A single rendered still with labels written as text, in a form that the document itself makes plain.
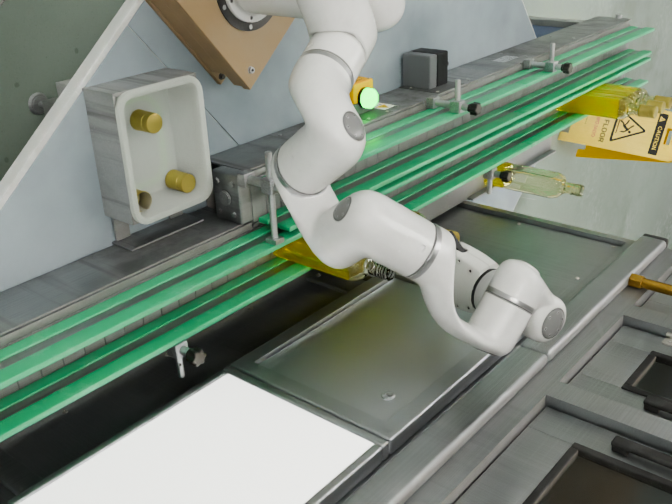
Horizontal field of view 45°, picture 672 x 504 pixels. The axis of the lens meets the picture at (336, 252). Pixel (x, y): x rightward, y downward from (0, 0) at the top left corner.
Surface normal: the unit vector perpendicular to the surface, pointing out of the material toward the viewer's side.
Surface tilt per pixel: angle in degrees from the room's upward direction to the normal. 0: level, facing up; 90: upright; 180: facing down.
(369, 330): 90
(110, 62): 0
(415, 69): 90
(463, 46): 0
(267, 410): 90
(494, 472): 90
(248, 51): 0
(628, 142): 75
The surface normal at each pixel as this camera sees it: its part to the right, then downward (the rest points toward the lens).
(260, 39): 0.77, 0.25
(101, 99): -0.64, 0.35
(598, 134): -0.37, -0.12
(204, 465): -0.04, -0.90
